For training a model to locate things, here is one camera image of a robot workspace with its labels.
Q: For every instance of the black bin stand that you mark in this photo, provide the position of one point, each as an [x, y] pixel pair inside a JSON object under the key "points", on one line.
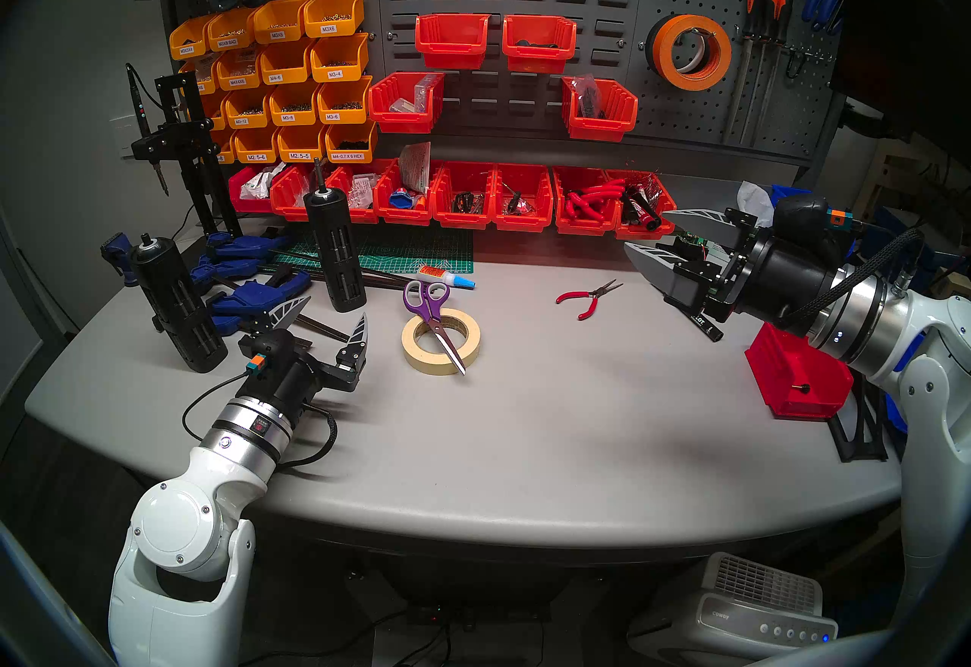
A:
{"points": [[861, 438]]}

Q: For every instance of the black metal bar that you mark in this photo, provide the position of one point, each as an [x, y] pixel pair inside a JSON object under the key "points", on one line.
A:
{"points": [[322, 328]]}

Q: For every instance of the red bin with red pliers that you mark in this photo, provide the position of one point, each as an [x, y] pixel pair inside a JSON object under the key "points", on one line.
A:
{"points": [[584, 227]]}

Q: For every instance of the red bin with small tools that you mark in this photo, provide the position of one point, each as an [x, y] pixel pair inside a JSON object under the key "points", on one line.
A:
{"points": [[523, 221], [463, 219]]}

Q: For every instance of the clear plastic box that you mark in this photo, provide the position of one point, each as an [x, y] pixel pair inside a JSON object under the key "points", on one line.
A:
{"points": [[421, 96]]}

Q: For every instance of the black soldering iron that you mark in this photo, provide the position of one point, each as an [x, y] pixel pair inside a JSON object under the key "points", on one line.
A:
{"points": [[140, 111]]}

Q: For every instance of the red bin with parts bag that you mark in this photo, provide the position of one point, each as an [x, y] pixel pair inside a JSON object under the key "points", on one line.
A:
{"points": [[603, 128]]}

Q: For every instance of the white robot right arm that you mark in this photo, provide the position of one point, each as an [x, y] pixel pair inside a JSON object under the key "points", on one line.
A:
{"points": [[910, 369]]}

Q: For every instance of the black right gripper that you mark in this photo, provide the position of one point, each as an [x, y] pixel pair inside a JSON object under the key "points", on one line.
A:
{"points": [[781, 278]]}

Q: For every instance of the folded paper manual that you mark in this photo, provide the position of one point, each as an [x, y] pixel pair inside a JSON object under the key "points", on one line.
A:
{"points": [[416, 168]]}

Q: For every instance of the yellow bin M4-0.7X6 HEX label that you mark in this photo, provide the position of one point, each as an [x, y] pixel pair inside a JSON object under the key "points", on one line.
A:
{"points": [[349, 153]]}

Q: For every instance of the beige masking tape roll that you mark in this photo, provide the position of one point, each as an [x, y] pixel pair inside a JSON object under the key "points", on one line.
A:
{"points": [[421, 362]]}

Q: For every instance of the yellow bin M3-4 label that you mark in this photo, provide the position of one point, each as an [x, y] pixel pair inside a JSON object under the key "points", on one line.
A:
{"points": [[337, 70]]}

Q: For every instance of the yellow bin M3X6 label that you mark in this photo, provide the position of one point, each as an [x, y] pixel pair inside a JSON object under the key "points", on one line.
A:
{"points": [[334, 26]]}

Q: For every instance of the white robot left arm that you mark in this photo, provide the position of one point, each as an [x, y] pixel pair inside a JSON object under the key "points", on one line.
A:
{"points": [[182, 521]]}

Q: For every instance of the red bin with crumpled paper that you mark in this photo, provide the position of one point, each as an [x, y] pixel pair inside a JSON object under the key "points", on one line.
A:
{"points": [[246, 202]]}

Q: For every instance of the red bin with plastic bags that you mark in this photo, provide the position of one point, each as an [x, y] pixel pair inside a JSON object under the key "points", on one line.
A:
{"points": [[292, 206], [364, 214]]}

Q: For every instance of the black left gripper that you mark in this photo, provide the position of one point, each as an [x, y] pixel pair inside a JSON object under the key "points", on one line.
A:
{"points": [[292, 388]]}

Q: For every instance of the white glue tube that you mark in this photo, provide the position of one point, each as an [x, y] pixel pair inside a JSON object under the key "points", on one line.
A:
{"points": [[440, 275]]}

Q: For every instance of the red bin with clear box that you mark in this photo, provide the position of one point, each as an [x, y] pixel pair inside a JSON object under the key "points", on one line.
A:
{"points": [[402, 121]]}

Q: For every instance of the wooden crate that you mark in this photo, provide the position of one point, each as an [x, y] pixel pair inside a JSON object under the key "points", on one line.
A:
{"points": [[903, 168]]}

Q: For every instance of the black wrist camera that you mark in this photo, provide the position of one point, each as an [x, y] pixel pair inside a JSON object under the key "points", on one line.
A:
{"points": [[273, 347], [804, 214]]}

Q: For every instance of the white air purifier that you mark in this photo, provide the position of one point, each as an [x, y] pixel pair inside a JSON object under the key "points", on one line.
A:
{"points": [[728, 620]]}

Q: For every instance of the yellow parts bin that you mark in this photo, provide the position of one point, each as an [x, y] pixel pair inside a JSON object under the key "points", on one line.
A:
{"points": [[216, 117], [225, 153], [205, 77]]}

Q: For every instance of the clear bag of black parts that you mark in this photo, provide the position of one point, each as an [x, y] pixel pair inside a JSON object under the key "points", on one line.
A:
{"points": [[588, 100]]}

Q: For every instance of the blue bar clamp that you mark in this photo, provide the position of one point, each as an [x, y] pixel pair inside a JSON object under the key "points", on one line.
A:
{"points": [[243, 248], [250, 297]]}

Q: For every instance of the black hanging hook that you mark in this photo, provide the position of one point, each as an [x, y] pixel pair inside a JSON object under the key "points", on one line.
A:
{"points": [[793, 70]]}

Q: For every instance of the red bin with paper manual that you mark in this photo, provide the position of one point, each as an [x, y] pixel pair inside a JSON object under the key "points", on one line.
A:
{"points": [[402, 216]]}

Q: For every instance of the red bin with markers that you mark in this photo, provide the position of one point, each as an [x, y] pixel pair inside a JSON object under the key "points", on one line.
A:
{"points": [[645, 231]]}

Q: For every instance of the yellow bin M4-6 label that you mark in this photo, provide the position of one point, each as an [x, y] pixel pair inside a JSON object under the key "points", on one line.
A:
{"points": [[277, 73]]}

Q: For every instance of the white tissue sheet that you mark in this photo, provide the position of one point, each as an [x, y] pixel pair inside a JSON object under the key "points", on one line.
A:
{"points": [[755, 199]]}

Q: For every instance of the yellow bin M2.5-6 label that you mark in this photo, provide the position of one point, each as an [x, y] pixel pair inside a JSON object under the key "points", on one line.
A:
{"points": [[254, 153]]}

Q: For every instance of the yellow bin M3-12 label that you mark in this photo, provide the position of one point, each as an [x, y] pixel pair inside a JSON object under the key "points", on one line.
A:
{"points": [[244, 117]]}

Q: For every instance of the red bin with black bolt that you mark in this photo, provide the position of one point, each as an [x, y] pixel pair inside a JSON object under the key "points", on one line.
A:
{"points": [[796, 369]]}

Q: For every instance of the black permanent marker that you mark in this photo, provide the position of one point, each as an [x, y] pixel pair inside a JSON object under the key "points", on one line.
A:
{"points": [[707, 329]]}

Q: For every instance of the black tape roll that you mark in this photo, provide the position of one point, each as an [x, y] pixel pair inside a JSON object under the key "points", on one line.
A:
{"points": [[649, 45]]}

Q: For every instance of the thin black flat bar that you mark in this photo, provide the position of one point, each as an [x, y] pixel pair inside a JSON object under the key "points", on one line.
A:
{"points": [[379, 281]]}

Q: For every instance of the small blue clamp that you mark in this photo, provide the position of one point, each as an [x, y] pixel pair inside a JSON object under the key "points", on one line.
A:
{"points": [[117, 256]]}

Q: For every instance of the yellow bin M3-8 label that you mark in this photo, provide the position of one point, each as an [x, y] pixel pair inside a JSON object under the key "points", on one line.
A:
{"points": [[292, 113]]}

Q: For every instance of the empty red hanging bin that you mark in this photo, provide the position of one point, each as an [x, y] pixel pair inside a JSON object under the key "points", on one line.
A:
{"points": [[451, 55]]}

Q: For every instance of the blue plastic bin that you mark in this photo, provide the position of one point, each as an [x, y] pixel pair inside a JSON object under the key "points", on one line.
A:
{"points": [[789, 192], [894, 411]]}

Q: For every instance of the black power strip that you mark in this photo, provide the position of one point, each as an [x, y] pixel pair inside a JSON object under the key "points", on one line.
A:
{"points": [[470, 616]]}

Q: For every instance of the red bin with black parts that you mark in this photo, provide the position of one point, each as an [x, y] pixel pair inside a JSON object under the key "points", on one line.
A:
{"points": [[538, 60]]}

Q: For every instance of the green cutting mat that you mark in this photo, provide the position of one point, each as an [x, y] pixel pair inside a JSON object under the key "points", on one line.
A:
{"points": [[425, 252]]}

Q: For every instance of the yellow bin M3-6 label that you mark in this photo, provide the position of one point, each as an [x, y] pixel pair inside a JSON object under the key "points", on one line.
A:
{"points": [[334, 113]]}

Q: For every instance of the yellow bin M3X8 BAD label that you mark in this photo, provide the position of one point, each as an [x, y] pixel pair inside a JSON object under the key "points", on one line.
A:
{"points": [[227, 39]]}

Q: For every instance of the black screwdriver bit holder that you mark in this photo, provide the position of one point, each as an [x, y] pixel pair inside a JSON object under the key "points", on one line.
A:
{"points": [[337, 256], [178, 309]]}

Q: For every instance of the black soldering stand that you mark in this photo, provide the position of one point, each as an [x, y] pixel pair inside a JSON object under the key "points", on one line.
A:
{"points": [[190, 138]]}

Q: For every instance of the red black marker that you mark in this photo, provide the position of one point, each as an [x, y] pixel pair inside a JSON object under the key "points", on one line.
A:
{"points": [[643, 210]]}

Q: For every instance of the metal tool holder rail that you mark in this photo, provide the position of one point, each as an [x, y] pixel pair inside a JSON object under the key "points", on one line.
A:
{"points": [[812, 52]]}

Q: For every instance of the orange tape roll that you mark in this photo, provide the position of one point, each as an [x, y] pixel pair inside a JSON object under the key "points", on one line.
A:
{"points": [[679, 77]]}

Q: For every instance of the yellow bin M4X4X6 label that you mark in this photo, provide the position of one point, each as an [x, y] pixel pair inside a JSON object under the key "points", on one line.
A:
{"points": [[237, 77]]}

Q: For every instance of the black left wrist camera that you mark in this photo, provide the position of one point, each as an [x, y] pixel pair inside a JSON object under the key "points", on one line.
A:
{"points": [[273, 347]]}

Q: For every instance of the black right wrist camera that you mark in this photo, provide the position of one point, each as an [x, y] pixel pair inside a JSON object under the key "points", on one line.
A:
{"points": [[804, 214]]}

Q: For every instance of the yellow bin M2.5-5 label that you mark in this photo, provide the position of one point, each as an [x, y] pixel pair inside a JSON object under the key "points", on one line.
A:
{"points": [[300, 153]]}

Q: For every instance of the white wall switch plate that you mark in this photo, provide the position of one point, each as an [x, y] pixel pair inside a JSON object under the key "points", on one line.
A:
{"points": [[121, 138]]}

